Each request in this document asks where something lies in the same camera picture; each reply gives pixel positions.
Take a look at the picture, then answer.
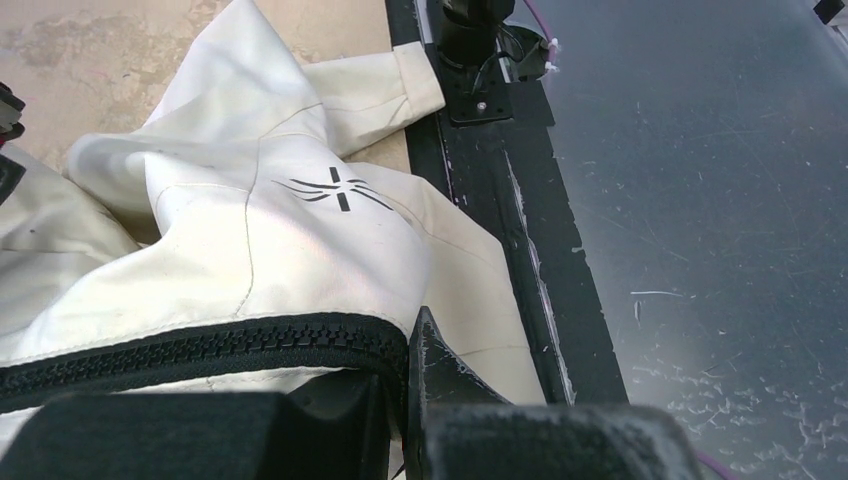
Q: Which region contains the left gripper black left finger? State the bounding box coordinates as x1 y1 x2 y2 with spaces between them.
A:
1 371 390 479

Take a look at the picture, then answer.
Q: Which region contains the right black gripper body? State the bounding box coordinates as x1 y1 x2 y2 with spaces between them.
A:
0 83 26 202

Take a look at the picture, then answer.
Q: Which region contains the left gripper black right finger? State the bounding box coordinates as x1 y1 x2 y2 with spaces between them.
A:
405 308 702 479

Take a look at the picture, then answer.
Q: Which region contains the beige jacket with black lining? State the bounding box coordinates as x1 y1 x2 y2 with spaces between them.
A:
1 1 545 452

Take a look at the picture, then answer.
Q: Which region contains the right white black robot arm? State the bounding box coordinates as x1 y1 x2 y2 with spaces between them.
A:
1 1 518 198

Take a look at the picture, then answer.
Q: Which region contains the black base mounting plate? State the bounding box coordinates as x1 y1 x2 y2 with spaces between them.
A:
386 1 628 405

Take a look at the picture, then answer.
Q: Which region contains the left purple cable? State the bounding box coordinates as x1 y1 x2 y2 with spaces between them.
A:
695 451 740 480

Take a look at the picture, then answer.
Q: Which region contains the purple cable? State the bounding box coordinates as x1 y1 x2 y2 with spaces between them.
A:
523 0 561 74
695 451 740 480

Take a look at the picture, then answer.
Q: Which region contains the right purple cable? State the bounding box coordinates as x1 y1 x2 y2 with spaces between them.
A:
523 0 561 74

